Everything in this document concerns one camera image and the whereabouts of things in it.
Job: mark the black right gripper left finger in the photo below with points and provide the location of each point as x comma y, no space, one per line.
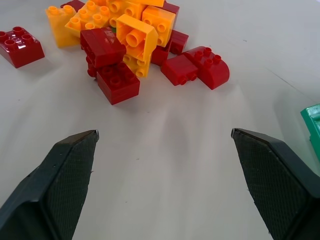
57,190

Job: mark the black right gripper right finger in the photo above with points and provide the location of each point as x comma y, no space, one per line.
270,185

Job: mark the green plastic bin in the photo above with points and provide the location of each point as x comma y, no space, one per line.
312,125

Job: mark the red square plastic building brick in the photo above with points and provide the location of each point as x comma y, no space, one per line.
118,83

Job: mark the red curved plastic building brick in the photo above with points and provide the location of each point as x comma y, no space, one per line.
207,67

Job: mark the lone red brick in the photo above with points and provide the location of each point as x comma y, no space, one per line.
20,48

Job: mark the green block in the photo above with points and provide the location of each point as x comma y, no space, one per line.
114,30

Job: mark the yellow plastic brick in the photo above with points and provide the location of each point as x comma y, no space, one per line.
136,37

